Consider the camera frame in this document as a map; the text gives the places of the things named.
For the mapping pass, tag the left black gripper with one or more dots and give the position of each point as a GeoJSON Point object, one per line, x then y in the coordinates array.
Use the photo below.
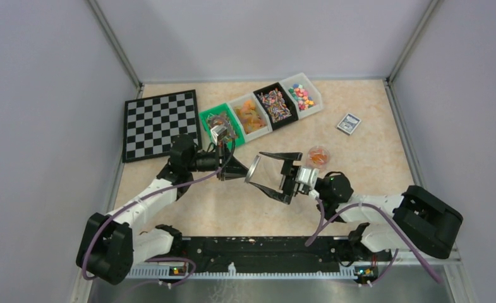
{"type": "Point", "coordinates": [229, 164]}

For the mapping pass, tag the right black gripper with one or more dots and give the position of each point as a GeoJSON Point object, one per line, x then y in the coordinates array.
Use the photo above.
{"type": "Point", "coordinates": [290, 172]}

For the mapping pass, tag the clear plastic cup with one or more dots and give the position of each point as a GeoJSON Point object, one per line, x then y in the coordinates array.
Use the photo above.
{"type": "Point", "coordinates": [318, 157]}

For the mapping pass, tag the green candy bin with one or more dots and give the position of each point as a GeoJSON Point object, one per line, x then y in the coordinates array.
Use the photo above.
{"type": "Point", "coordinates": [225, 112]}

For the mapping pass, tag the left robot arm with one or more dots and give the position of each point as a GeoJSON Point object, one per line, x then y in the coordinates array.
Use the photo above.
{"type": "Point", "coordinates": [112, 243]}

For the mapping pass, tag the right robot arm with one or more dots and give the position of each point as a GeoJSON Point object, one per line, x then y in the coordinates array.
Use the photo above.
{"type": "Point", "coordinates": [416, 219]}

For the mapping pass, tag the white bin orange candies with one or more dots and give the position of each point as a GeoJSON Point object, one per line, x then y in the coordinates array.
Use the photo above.
{"type": "Point", "coordinates": [251, 117]}

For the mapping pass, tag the white bin colourful candies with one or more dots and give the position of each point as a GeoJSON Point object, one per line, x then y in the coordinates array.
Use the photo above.
{"type": "Point", "coordinates": [304, 94]}

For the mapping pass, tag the black candy bin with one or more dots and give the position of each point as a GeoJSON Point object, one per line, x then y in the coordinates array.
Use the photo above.
{"type": "Point", "coordinates": [277, 105]}

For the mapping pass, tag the blue playing card box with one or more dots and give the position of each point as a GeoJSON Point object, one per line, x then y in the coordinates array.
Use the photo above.
{"type": "Point", "coordinates": [348, 124]}

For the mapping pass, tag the black grey chessboard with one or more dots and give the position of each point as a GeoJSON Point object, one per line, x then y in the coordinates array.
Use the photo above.
{"type": "Point", "coordinates": [151, 123]}

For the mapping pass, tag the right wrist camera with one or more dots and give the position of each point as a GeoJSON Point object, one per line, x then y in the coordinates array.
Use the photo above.
{"type": "Point", "coordinates": [306, 179]}

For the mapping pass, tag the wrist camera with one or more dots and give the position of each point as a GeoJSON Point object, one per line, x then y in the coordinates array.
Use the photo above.
{"type": "Point", "coordinates": [306, 179]}
{"type": "Point", "coordinates": [222, 133]}

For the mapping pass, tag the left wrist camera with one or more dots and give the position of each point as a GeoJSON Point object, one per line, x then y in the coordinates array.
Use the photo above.
{"type": "Point", "coordinates": [222, 133]}

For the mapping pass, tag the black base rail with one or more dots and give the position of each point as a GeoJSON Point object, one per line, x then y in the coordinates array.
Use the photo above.
{"type": "Point", "coordinates": [274, 256]}

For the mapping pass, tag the white cable duct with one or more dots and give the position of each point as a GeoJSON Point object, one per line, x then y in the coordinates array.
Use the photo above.
{"type": "Point", "coordinates": [163, 272]}

